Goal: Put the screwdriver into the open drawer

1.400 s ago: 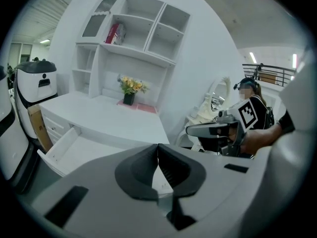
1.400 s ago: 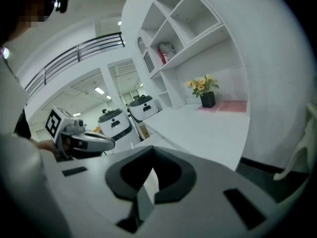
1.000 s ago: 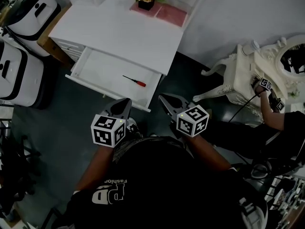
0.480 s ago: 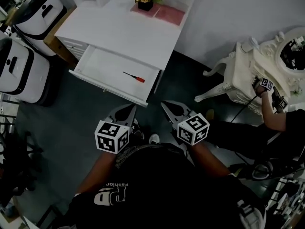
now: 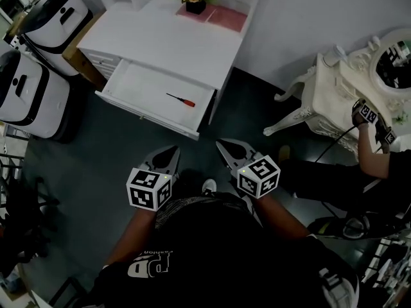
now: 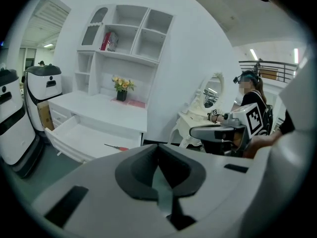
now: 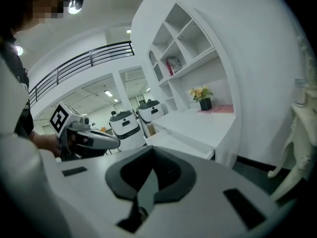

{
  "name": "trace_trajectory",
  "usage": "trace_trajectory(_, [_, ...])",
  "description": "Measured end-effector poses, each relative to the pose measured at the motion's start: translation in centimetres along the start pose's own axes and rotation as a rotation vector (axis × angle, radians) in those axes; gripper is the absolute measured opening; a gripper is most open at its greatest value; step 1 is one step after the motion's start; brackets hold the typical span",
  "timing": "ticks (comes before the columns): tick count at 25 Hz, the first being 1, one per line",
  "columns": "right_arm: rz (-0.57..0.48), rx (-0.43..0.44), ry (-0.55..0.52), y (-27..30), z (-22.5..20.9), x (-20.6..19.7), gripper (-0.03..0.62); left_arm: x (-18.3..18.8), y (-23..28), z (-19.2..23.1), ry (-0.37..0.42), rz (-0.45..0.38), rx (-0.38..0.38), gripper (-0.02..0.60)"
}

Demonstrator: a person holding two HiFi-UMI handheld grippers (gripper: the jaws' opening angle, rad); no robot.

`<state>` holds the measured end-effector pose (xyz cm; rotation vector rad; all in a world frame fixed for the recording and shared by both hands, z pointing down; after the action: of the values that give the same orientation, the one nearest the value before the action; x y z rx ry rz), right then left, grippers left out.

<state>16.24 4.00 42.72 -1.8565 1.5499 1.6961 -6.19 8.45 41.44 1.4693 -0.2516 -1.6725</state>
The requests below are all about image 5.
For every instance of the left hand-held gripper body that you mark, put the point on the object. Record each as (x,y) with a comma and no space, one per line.
(147,189)

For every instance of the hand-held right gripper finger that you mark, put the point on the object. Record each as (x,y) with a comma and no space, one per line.
(241,149)
(229,160)

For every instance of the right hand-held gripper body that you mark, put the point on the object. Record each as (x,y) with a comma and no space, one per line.
(258,176)

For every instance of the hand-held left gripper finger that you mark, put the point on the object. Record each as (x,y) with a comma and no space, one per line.
(157,159)
(173,165)

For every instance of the white drawer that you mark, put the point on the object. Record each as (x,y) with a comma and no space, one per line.
(144,88)

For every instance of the person's right forearm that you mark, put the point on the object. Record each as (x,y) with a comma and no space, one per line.
(279,217)

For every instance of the person's left forearm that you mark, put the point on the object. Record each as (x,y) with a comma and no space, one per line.
(131,239)

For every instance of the person's patterned shorts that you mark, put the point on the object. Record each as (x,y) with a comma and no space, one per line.
(173,207)

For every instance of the person's black t-shirt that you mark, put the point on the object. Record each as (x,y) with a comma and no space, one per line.
(218,252)

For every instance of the white ornate dressing table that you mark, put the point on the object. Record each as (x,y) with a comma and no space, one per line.
(330,98)

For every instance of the white desk with hutch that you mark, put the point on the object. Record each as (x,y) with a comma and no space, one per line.
(154,40)

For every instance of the brown cardboard box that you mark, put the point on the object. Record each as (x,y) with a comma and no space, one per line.
(83,63)

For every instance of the black office chair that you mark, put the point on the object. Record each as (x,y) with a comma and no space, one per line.
(22,210)

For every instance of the black metal stool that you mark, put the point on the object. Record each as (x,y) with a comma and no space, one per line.
(67,292)

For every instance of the white cylindrical jar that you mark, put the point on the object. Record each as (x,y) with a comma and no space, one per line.
(334,56)

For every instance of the pink mat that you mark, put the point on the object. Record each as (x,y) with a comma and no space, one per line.
(183,11)
(229,18)

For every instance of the white and black robot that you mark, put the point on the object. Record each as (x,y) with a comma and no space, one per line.
(32,98)
(54,30)

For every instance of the black square vase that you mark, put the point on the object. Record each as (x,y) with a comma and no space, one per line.
(196,7)

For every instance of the oval white-framed mirror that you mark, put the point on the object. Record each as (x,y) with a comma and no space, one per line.
(393,66)

